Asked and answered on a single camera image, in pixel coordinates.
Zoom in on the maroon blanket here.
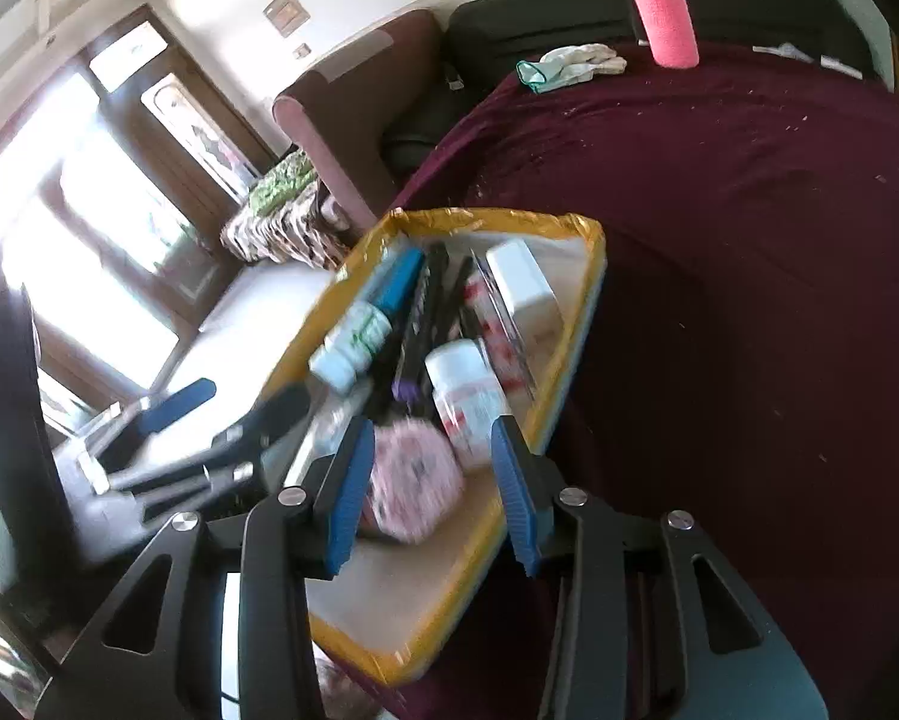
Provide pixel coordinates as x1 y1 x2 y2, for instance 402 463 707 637
389 41 899 720

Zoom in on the wooden glass door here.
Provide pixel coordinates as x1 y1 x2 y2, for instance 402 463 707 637
0 4 278 406

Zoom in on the brown armchair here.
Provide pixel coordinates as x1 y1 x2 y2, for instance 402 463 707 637
271 9 446 233

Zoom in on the white and green glove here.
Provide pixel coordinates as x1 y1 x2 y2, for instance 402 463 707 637
514 43 628 95

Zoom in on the pink water bottle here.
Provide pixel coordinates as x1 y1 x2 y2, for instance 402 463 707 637
625 0 700 68

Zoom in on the white tray with yellow tape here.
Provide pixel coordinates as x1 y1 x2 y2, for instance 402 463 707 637
265 206 608 687

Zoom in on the blue battery pack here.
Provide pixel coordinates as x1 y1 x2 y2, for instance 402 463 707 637
374 247 427 314

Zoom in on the thick black marker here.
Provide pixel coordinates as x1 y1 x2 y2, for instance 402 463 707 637
389 240 452 402

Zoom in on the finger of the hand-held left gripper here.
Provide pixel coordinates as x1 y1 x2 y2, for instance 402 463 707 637
82 376 218 470
108 382 313 523

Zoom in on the wall switch plate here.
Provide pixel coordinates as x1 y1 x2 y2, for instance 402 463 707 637
262 0 305 37

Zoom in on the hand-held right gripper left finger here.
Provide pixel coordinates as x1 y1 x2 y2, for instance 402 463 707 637
33 414 377 720

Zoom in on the floral patterned cloth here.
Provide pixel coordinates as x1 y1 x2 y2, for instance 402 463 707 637
220 150 346 271

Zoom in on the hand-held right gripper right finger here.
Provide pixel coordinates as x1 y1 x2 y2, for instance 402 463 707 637
489 414 829 720

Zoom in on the white pill bottle red label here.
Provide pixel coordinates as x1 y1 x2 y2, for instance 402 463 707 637
424 339 512 470

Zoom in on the white pill bottle green label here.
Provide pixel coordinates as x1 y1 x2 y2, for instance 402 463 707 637
308 300 394 392

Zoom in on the rose print hand cream tube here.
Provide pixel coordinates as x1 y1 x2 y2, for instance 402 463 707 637
465 270 529 391

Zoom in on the white charger adapter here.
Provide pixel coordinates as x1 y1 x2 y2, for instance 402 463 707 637
486 240 563 338

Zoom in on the pink fluffy scrunchie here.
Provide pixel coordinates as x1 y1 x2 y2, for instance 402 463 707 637
359 420 467 545

